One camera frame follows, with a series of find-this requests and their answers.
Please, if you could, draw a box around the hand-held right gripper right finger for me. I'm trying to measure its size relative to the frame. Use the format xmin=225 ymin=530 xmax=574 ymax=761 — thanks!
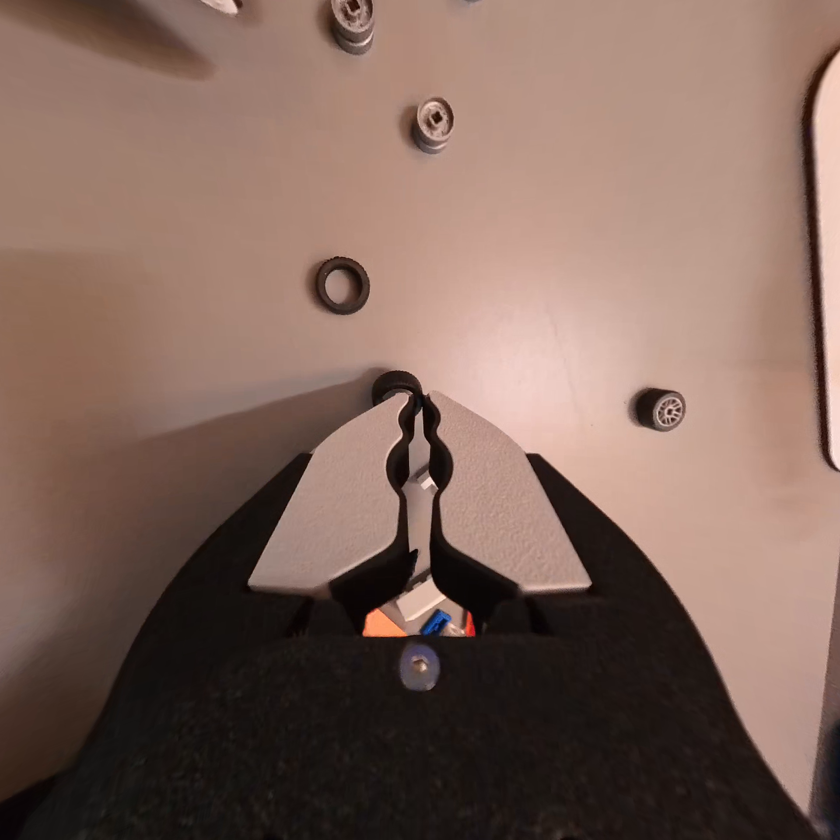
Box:
xmin=421 ymin=391 xmax=593 ymax=597

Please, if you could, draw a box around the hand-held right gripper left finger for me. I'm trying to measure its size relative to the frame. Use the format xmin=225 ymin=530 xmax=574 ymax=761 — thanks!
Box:
xmin=247 ymin=394 xmax=416 ymax=599

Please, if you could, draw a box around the black lego tire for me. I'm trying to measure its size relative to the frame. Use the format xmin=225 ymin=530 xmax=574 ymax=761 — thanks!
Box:
xmin=371 ymin=369 xmax=421 ymax=404
xmin=315 ymin=257 xmax=371 ymax=316

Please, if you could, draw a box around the black lego wheel grey rim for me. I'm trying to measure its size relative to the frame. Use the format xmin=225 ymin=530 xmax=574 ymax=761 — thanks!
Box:
xmin=633 ymin=388 xmax=688 ymax=434

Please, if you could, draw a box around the pile of lego pieces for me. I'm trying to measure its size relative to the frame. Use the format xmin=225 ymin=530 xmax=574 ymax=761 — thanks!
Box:
xmin=363 ymin=459 xmax=476 ymax=639

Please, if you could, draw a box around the white stand base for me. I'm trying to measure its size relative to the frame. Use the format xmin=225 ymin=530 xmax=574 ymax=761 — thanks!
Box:
xmin=804 ymin=49 xmax=840 ymax=472

